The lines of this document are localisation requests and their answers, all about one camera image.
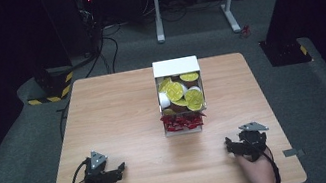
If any black floor cable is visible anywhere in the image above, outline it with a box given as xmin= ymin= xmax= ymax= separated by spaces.
xmin=76 ymin=24 xmax=130 ymax=80

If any person's right hand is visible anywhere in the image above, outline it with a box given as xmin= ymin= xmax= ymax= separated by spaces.
xmin=234 ymin=147 xmax=279 ymax=183

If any small red floor object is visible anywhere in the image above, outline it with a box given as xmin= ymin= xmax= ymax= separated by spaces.
xmin=238 ymin=23 xmax=253 ymax=40

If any pile of yellow-lid cups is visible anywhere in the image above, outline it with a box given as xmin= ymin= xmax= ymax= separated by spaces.
xmin=155 ymin=70 xmax=208 ymax=118

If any grey tape piece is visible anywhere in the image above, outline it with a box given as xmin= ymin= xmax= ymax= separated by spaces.
xmin=281 ymin=146 xmax=306 ymax=160

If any white compartment box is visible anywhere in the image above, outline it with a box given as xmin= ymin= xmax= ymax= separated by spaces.
xmin=150 ymin=53 xmax=212 ymax=139

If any pile of red packets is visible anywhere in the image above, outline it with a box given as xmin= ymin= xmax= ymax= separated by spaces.
xmin=158 ymin=108 xmax=209 ymax=136

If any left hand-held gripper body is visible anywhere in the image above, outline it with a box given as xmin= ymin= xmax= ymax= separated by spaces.
xmin=78 ymin=147 xmax=114 ymax=183

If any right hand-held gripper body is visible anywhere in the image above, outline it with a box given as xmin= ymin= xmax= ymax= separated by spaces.
xmin=235 ymin=119 xmax=275 ymax=165

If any dark equipment rack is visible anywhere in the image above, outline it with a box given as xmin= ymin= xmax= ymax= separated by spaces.
xmin=70 ymin=0 xmax=108 ymax=57

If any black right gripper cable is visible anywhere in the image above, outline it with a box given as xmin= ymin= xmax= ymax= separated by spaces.
xmin=260 ymin=144 xmax=284 ymax=183

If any black yellow striped base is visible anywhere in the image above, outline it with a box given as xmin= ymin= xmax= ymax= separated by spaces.
xmin=21 ymin=62 xmax=79 ymax=108

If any black stand base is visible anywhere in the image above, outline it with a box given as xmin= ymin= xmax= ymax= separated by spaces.
xmin=258 ymin=31 xmax=314 ymax=71

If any black cable beside table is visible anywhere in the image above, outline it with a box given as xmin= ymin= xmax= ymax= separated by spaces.
xmin=54 ymin=101 xmax=78 ymax=142

